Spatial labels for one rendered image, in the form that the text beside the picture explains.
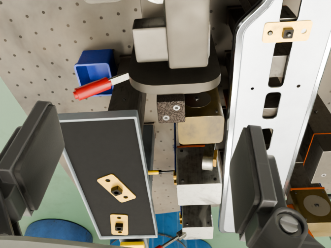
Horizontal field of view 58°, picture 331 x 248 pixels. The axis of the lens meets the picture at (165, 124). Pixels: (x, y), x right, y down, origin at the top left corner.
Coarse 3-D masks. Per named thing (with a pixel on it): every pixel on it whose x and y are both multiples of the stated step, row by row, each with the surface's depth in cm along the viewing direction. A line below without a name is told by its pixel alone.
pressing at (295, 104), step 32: (320, 0) 50; (256, 32) 54; (320, 32) 54; (256, 64) 58; (288, 64) 58; (320, 64) 58; (256, 96) 63; (288, 96) 63; (288, 128) 69; (224, 160) 76; (288, 160) 76; (224, 192) 85; (224, 224) 97
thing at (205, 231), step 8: (184, 208) 92; (192, 208) 91; (200, 208) 91; (208, 208) 91; (184, 216) 90; (192, 216) 89; (200, 216) 89; (208, 216) 89; (184, 224) 88; (192, 224) 87; (200, 224) 87; (208, 224) 87; (192, 232) 88; (200, 232) 88; (208, 232) 88
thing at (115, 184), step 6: (108, 174) 56; (102, 180) 57; (114, 180) 57; (108, 186) 58; (114, 186) 58; (120, 186) 58; (126, 186) 58; (114, 192) 58; (120, 192) 58; (126, 192) 59; (132, 192) 59; (120, 198) 60; (126, 198) 60; (132, 198) 60
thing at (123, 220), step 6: (114, 216) 65; (120, 216) 65; (126, 216) 65; (114, 222) 66; (120, 222) 66; (126, 222) 66; (114, 228) 68; (120, 228) 67; (126, 228) 68; (114, 234) 70; (120, 234) 70; (126, 234) 70
